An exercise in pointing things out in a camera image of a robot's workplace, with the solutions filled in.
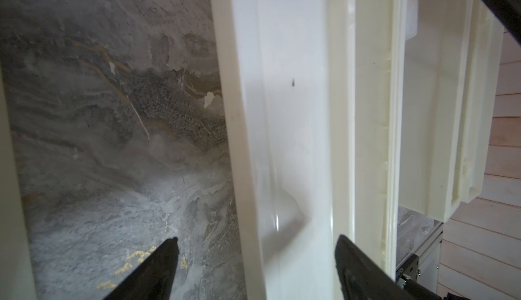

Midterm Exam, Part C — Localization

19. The cream dispenser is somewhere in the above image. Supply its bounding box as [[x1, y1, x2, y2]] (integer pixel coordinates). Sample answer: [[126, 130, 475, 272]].
[[211, 0, 407, 299], [0, 75, 37, 300]]

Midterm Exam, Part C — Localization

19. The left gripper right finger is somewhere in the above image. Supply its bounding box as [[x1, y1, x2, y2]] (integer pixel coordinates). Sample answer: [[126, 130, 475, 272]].
[[335, 235, 440, 300]]

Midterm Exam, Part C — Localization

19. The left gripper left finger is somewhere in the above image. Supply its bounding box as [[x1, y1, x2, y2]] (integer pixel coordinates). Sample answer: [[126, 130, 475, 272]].
[[104, 238, 179, 300]]

